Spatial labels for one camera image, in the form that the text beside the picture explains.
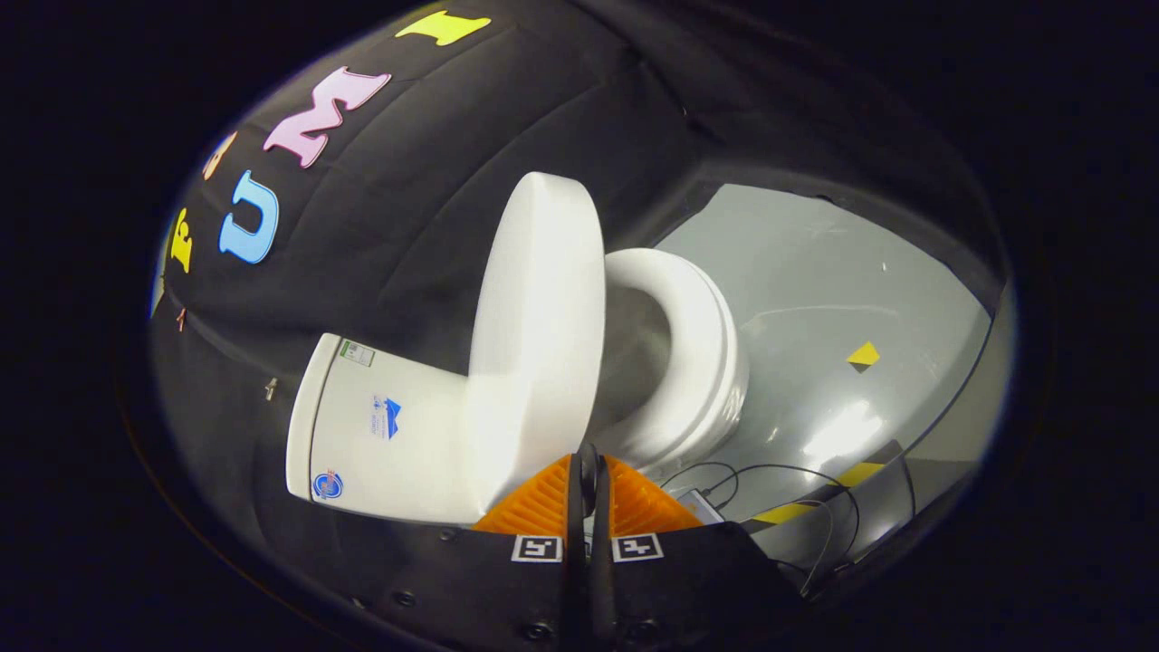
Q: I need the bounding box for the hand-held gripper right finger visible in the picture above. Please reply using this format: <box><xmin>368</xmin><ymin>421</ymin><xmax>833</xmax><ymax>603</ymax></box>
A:
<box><xmin>589</xmin><ymin>444</ymin><xmax>807</xmax><ymax>652</ymax></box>

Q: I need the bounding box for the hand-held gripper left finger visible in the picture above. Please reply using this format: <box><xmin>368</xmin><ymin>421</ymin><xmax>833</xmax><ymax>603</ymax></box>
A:
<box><xmin>344</xmin><ymin>442</ymin><xmax>591</xmax><ymax>652</ymax></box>

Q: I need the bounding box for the white toilet lid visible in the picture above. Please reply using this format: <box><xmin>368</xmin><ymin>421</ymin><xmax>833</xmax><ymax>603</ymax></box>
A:
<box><xmin>466</xmin><ymin>170</ymin><xmax>608</xmax><ymax>522</ymax></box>

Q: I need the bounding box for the white toilet with tank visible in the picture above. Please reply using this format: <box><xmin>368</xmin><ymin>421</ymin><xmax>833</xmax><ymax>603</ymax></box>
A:
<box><xmin>285</xmin><ymin>272</ymin><xmax>751</xmax><ymax>526</ymax></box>

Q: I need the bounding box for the white toilet seat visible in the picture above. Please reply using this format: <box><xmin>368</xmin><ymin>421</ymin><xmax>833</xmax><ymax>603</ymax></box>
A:
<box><xmin>589</xmin><ymin>247</ymin><xmax>751</xmax><ymax>472</ymax></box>

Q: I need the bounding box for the small grey device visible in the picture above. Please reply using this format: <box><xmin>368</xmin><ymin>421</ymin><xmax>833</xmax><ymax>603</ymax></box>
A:
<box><xmin>675</xmin><ymin>489</ymin><xmax>725</xmax><ymax>526</ymax></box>

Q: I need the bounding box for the dark grey panel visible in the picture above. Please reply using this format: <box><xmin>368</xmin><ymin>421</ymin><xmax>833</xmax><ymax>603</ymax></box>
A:
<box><xmin>742</xmin><ymin>441</ymin><xmax>917</xmax><ymax>580</ymax></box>

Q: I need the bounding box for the black backdrop cloth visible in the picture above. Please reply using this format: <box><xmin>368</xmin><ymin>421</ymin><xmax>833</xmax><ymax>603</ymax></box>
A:
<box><xmin>149</xmin><ymin>0</ymin><xmax>1006</xmax><ymax>635</ymax></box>

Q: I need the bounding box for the thin black cable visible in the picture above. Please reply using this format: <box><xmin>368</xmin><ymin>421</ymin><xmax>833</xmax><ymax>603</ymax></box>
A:
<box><xmin>661</xmin><ymin>460</ymin><xmax>861</xmax><ymax>599</ymax></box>

